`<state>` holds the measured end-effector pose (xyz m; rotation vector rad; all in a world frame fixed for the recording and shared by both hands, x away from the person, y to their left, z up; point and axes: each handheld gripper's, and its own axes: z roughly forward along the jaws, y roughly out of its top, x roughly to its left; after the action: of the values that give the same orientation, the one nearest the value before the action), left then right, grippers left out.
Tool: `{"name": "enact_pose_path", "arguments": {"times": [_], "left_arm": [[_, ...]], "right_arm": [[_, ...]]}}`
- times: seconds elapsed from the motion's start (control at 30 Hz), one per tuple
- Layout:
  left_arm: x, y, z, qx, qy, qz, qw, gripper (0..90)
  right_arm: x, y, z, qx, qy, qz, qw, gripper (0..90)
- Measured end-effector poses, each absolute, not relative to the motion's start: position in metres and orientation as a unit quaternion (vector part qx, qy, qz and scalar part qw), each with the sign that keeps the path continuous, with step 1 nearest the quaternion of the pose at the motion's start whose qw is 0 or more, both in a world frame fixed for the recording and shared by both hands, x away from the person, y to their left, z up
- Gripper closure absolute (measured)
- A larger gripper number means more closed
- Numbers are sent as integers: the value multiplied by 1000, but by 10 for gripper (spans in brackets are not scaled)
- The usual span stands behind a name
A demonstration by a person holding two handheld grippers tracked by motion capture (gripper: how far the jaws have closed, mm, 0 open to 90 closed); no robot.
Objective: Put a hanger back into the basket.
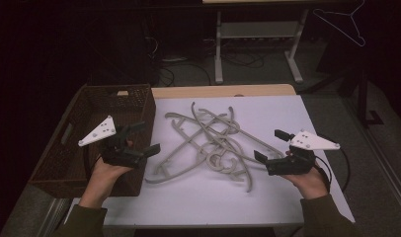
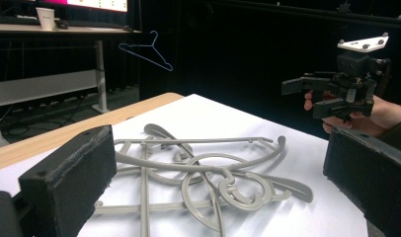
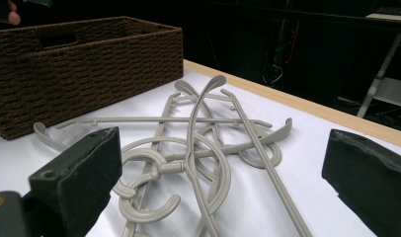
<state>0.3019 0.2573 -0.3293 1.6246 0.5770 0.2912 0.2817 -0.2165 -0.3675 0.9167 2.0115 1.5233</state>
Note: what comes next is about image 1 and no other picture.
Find black metal stand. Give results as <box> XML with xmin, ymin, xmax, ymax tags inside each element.
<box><xmin>303</xmin><ymin>33</ymin><xmax>385</xmax><ymax>128</ymax></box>

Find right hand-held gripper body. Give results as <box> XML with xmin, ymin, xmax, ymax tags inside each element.
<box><xmin>265</xmin><ymin>129</ymin><xmax>341</xmax><ymax>177</ymax></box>

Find right hand-held gripper cable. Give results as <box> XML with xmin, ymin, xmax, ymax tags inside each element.
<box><xmin>311</xmin><ymin>132</ymin><xmax>352</xmax><ymax>194</ymax></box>

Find brown wicker basket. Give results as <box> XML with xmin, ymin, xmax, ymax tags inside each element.
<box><xmin>28</xmin><ymin>83</ymin><xmax>157</xmax><ymax>199</ymax></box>

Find white metal rack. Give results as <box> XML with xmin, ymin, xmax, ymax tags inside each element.
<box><xmin>201</xmin><ymin>0</ymin><xmax>310</xmax><ymax>85</ymax></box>

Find person's right hand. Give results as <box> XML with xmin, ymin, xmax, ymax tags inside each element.
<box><xmin>281</xmin><ymin>149</ymin><xmax>330</xmax><ymax>200</ymax></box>

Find power strip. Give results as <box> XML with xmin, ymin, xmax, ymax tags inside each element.
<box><xmin>202</xmin><ymin>37</ymin><xmax>288</xmax><ymax>43</ymax></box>

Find black floor cable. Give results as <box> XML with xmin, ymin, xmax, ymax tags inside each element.
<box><xmin>159</xmin><ymin>61</ymin><xmax>212</xmax><ymax>87</ymax></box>

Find thin wire clothes hanger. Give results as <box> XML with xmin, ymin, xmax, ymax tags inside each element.
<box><xmin>311</xmin><ymin>0</ymin><xmax>367</xmax><ymax>47</ymax></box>

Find metal floor rail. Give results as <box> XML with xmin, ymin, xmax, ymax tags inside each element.
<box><xmin>340</xmin><ymin>97</ymin><xmax>401</xmax><ymax>213</ymax></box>

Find person's left hand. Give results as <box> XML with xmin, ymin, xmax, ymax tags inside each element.
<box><xmin>85</xmin><ymin>159</ymin><xmax>133</xmax><ymax>200</ymax></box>

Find white table sheet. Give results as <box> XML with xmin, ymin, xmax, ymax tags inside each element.
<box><xmin>63</xmin><ymin>94</ymin><xmax>356</xmax><ymax>228</ymax></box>

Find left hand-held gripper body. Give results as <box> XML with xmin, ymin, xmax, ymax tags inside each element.
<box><xmin>77</xmin><ymin>115</ymin><xmax>147</xmax><ymax>170</ymax></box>

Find tangled black floor cables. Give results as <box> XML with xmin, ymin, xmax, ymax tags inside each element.
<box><xmin>221</xmin><ymin>51</ymin><xmax>266</xmax><ymax>69</ymax></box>

